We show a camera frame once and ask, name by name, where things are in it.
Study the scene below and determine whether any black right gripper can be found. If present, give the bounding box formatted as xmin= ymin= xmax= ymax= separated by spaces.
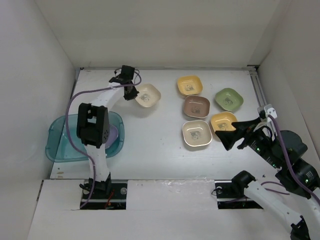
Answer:
xmin=214 ymin=116 xmax=282 ymax=168

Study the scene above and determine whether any cream panda plate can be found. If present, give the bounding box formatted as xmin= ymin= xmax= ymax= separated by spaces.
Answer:
xmin=181 ymin=119 xmax=213 ymax=151
xmin=135 ymin=83 xmax=162 ymax=108

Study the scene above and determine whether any purple panda plate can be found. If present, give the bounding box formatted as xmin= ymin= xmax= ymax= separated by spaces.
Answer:
xmin=105 ymin=124 xmax=119 ymax=151

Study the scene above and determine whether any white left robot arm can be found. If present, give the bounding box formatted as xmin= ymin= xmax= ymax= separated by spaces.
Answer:
xmin=76 ymin=65 xmax=140 ymax=199

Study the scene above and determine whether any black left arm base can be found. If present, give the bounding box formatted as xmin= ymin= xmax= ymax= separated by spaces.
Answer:
xmin=79 ymin=175 xmax=128 ymax=210

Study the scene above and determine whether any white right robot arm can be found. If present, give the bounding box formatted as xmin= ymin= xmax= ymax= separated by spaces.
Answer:
xmin=213 ymin=104 xmax=320 ymax=240

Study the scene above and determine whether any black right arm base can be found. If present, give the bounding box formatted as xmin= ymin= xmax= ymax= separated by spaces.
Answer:
xmin=211 ymin=170 xmax=262 ymax=210

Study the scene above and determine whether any teal transparent plastic bin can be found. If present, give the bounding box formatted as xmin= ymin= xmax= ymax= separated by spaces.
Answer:
xmin=45 ymin=111 xmax=125 ymax=163

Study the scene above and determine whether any yellow panda plate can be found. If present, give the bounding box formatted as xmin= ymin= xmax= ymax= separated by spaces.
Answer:
xmin=210 ymin=111 xmax=238 ymax=139
xmin=177 ymin=75 xmax=203 ymax=96

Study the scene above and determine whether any green panda plate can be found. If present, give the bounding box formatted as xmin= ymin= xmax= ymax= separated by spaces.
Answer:
xmin=214 ymin=88 xmax=244 ymax=112

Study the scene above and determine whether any brown panda plate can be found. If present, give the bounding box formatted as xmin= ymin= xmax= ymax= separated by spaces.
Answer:
xmin=183 ymin=95 xmax=211 ymax=119

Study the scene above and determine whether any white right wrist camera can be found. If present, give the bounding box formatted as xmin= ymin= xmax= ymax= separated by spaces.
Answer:
xmin=257 ymin=104 xmax=278 ymax=123

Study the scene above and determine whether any aluminium rail frame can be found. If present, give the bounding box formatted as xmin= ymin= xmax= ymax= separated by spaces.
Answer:
xmin=78 ymin=64 xmax=275 ymax=126

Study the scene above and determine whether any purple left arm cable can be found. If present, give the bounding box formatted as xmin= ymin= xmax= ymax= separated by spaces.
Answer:
xmin=65 ymin=68 xmax=143 ymax=210

